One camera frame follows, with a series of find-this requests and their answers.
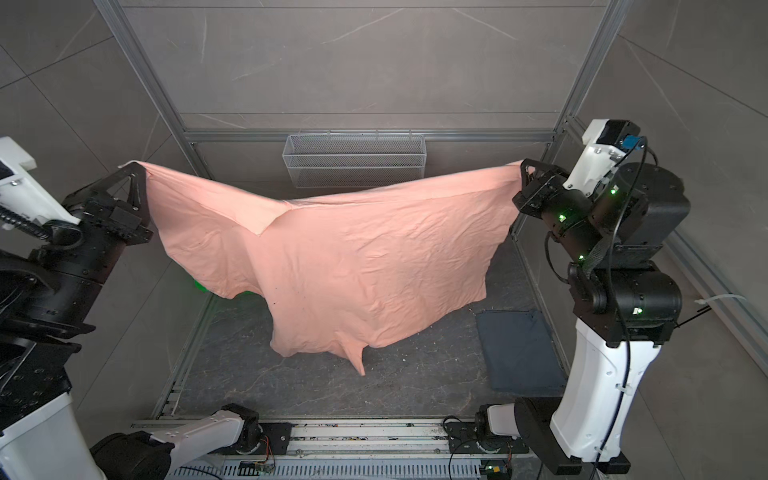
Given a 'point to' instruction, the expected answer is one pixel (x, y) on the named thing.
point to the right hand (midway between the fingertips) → (521, 161)
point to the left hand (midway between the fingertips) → (137, 158)
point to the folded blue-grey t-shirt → (521, 353)
